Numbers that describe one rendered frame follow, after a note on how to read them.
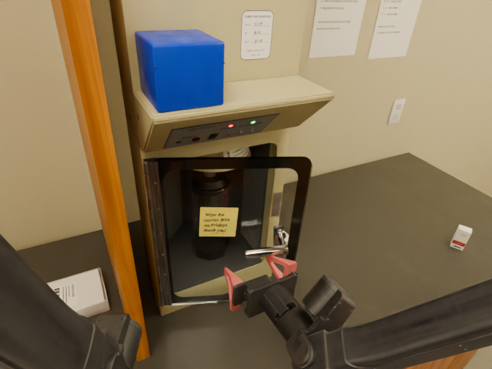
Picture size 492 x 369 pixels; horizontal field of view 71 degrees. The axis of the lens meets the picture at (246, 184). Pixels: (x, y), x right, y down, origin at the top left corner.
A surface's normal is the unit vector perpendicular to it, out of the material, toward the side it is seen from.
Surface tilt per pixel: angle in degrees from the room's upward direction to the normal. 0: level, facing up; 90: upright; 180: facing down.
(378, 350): 47
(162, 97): 90
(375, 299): 0
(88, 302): 0
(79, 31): 90
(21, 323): 87
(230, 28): 90
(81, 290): 0
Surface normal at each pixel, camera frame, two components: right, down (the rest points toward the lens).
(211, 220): 0.11, 0.55
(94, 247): 0.05, -0.84
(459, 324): -0.73, -0.53
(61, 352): 0.99, -0.05
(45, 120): 0.46, 0.50
